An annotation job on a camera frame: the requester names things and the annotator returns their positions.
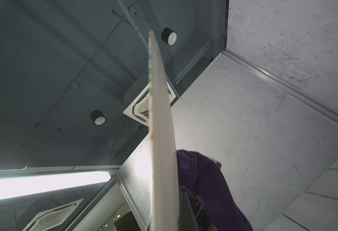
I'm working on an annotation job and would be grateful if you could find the left aluminium frame post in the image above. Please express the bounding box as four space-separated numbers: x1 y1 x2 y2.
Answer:
222 48 338 125

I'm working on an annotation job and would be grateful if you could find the ceiling air conditioner vent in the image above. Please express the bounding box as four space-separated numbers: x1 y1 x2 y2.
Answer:
122 79 177 128

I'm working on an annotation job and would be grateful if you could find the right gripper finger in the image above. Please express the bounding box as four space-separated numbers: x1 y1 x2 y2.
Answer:
179 192 198 231

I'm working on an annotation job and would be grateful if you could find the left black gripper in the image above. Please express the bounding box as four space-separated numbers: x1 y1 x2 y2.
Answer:
189 194 216 231

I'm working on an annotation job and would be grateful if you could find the black ceiling spotlight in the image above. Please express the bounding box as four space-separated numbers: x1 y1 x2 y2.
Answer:
90 110 106 126
161 27 177 46

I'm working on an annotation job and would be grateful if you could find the purple cleaning cloth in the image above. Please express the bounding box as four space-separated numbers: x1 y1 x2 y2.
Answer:
176 150 253 231

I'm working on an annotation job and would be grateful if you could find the fluorescent ceiling light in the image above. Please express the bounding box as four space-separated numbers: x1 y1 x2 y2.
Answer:
0 171 111 200

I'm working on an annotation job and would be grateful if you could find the colourful squiggle pattern plate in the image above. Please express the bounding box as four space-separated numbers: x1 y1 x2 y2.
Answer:
148 30 180 231

